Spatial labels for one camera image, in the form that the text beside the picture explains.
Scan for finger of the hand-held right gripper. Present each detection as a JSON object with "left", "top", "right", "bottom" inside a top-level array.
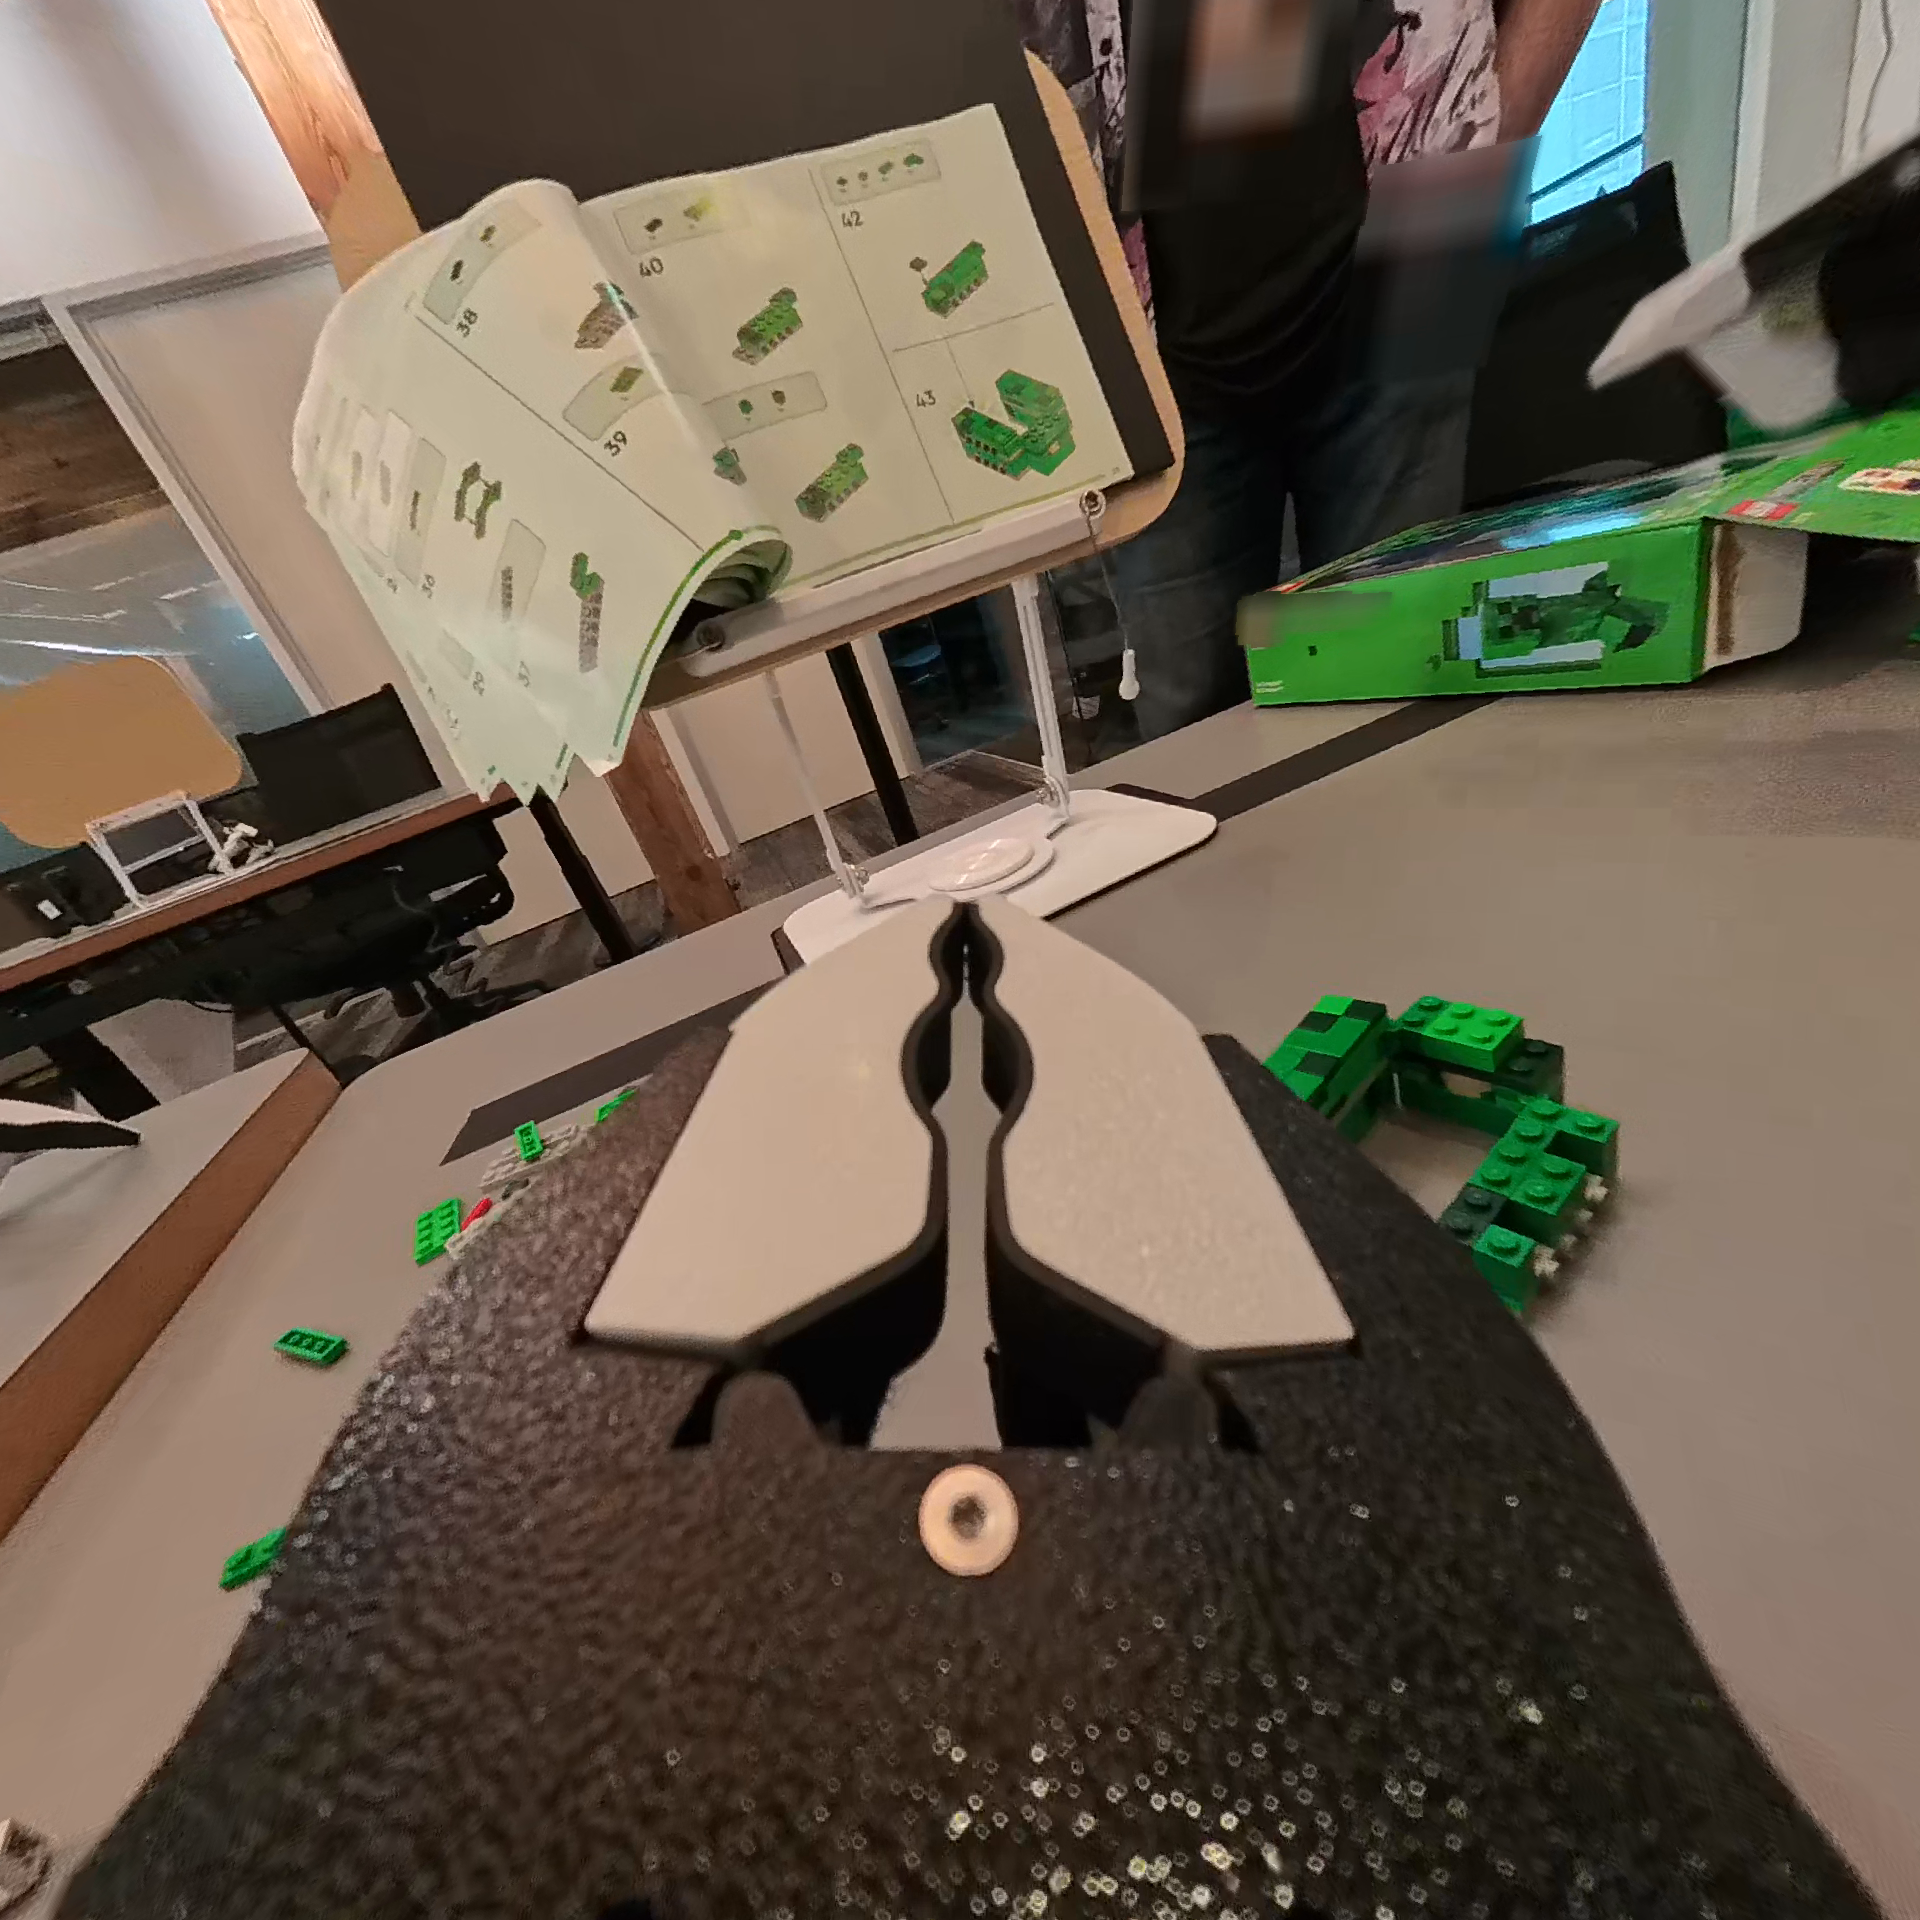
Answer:
[{"left": 1588, "top": 146, "right": 1920, "bottom": 442}]

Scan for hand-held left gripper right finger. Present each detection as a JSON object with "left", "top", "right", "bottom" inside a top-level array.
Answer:
[{"left": 973, "top": 898, "right": 1359, "bottom": 1454}]

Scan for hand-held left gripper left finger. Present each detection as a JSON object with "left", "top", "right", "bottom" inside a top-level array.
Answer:
[{"left": 582, "top": 898, "right": 973, "bottom": 1454}]

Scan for green brick u-shaped model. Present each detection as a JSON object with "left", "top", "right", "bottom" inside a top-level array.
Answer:
[{"left": 1263, "top": 994, "right": 1624, "bottom": 1321}]

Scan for grey desk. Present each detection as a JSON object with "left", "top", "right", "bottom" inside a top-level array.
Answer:
[{"left": 0, "top": 600, "right": 1920, "bottom": 1920}]

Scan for background office desk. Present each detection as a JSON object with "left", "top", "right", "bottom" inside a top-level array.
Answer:
[{"left": 0, "top": 788, "right": 635, "bottom": 1080}]

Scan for wood edged adjacent desk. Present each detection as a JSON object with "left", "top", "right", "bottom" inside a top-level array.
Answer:
[{"left": 0, "top": 1053, "right": 343, "bottom": 1548}]

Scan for scattered loose toy bricks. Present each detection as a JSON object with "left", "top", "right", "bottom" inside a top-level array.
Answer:
[{"left": 416, "top": 1089, "right": 641, "bottom": 1269}]

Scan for green toy brick box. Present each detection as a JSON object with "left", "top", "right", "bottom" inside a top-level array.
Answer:
[{"left": 1238, "top": 405, "right": 1920, "bottom": 709}]

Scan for black computer monitor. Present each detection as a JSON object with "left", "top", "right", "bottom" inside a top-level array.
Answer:
[{"left": 238, "top": 686, "right": 448, "bottom": 850}]

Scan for brick instruction booklet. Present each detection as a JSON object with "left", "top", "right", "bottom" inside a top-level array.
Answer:
[{"left": 291, "top": 103, "right": 1129, "bottom": 798}]

